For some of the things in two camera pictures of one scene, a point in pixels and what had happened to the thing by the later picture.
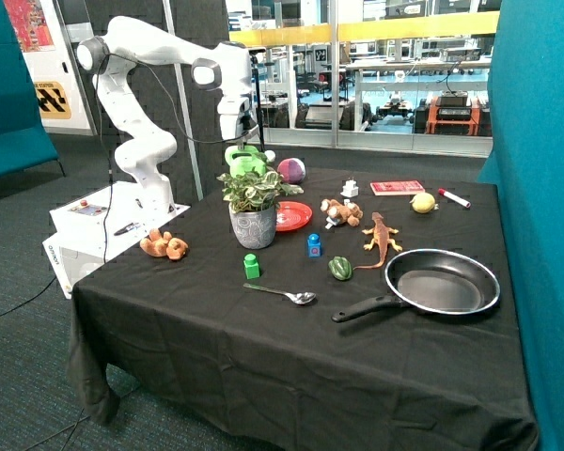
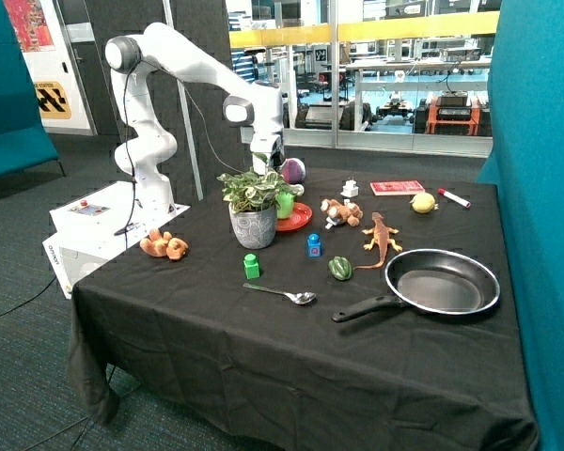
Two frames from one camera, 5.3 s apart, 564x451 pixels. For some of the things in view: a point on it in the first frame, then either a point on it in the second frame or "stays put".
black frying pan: x=433 y=280 stays put
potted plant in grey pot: x=253 y=205 stays put
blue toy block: x=314 y=245 stays put
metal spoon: x=298 y=298 stays put
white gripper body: x=236 y=117 → x=261 y=143
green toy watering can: x=244 y=161 → x=285 y=205
